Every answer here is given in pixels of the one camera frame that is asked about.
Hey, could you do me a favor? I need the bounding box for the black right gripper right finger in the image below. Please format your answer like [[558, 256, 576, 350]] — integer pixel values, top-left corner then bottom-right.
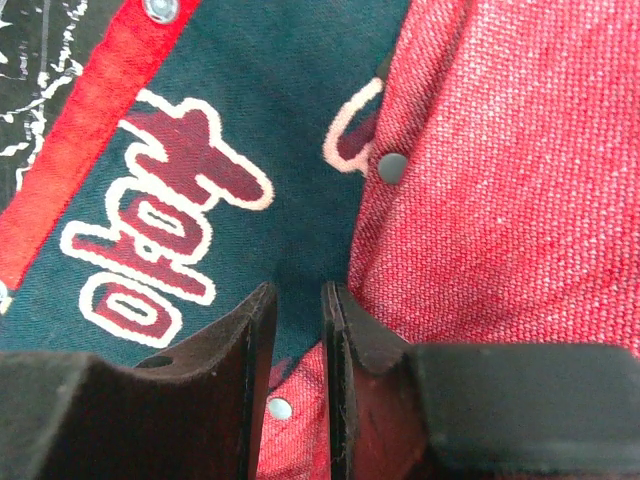
[[321, 282, 639, 479]]

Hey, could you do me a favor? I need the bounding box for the red patterned pillowcase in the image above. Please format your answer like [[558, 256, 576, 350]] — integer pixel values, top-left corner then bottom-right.
[[1, 1, 639, 479]]

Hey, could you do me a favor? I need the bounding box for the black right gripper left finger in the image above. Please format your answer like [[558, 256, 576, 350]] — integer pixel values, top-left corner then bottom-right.
[[1, 283, 277, 479]]

